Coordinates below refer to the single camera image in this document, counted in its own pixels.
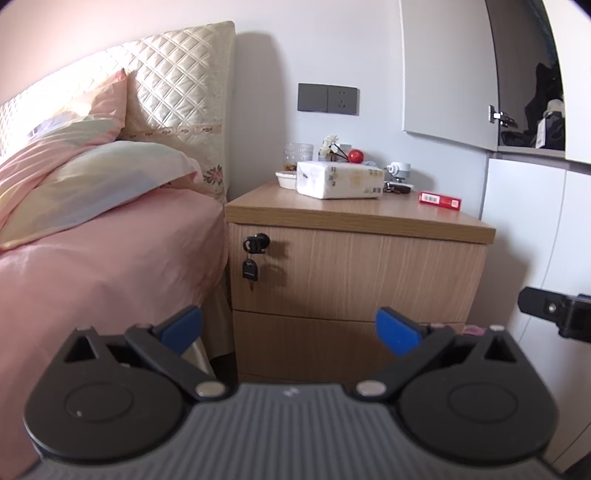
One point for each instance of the red apple ornament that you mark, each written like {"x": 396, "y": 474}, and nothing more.
{"x": 356, "y": 156}

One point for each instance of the wooden nightstand drawer without lock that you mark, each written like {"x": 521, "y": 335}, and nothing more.
{"x": 300, "y": 344}

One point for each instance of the open white cabinet door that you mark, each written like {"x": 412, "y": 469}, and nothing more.
{"x": 448, "y": 74}

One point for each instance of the white small dish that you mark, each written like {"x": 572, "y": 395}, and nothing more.
{"x": 286, "y": 179}

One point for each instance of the grey wall switch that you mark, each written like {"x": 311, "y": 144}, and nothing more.
{"x": 312, "y": 97}

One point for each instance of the red flat box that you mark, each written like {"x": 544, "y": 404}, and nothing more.
{"x": 440, "y": 200}

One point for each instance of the pastel striped pillow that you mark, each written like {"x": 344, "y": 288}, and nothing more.
{"x": 106, "y": 177}

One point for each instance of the bed with pink sheet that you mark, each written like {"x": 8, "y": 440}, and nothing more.
{"x": 101, "y": 286}

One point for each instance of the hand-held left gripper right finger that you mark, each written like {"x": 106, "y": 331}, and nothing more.
{"x": 395, "y": 330}

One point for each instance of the white tissue pack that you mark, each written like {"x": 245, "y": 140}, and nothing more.
{"x": 339, "y": 180}

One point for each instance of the metal cabinet hinge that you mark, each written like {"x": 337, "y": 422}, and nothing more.
{"x": 501, "y": 116}

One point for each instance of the grey wall socket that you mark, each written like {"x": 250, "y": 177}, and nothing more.
{"x": 342, "y": 100}

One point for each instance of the white artificial flowers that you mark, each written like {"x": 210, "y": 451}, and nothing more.
{"x": 330, "y": 145}

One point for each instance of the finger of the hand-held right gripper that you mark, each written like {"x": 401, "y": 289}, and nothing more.
{"x": 547, "y": 305}

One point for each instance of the black car key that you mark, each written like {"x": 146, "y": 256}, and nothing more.
{"x": 398, "y": 187}

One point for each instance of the small white camera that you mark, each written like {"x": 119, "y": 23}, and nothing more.
{"x": 398, "y": 170}

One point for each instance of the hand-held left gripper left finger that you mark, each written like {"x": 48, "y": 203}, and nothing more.
{"x": 182, "y": 328}

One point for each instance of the black clothes in cabinet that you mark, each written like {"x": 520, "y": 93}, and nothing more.
{"x": 549, "y": 87}

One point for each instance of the black key in lock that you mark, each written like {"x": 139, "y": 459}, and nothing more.
{"x": 255, "y": 243}

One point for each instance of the pink pillow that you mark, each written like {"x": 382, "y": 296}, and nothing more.
{"x": 55, "y": 138}

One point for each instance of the wooden nightstand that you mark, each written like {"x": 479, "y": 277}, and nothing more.
{"x": 351, "y": 210}

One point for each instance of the clear glass cup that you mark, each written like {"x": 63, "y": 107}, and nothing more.
{"x": 298, "y": 157}

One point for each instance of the cream quilted headboard cover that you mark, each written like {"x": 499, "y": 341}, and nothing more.
{"x": 180, "y": 87}

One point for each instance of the white wardrobe door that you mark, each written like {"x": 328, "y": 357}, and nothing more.
{"x": 531, "y": 240}

